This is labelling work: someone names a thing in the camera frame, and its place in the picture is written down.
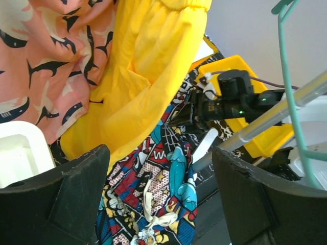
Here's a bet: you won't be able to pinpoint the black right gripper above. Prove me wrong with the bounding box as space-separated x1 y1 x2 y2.
168 89 220 128

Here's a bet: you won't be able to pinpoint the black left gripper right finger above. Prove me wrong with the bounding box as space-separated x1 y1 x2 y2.
212 148 326 244

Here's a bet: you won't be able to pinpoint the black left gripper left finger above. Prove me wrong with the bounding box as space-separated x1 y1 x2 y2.
1 144 110 244

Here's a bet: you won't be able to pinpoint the yellow shorts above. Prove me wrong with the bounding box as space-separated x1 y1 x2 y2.
60 1 212 164

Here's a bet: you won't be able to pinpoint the comic print shorts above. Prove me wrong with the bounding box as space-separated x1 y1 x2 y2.
95 77 199 244

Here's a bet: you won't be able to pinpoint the teal plastic hanger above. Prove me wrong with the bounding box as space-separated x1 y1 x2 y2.
271 1 326 189

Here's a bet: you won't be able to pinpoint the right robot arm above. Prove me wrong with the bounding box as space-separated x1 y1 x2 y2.
169 69 326 188

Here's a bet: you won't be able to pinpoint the pink patterned shorts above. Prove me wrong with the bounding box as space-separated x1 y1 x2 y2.
1 1 118 144

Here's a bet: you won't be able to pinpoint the yellow plastic tray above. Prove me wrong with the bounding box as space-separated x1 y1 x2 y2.
196 55 293 158

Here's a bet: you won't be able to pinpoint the white foam box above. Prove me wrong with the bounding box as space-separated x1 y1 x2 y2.
1 121 56 188

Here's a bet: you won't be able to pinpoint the silver clothes rack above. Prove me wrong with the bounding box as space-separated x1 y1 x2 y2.
191 70 327 174

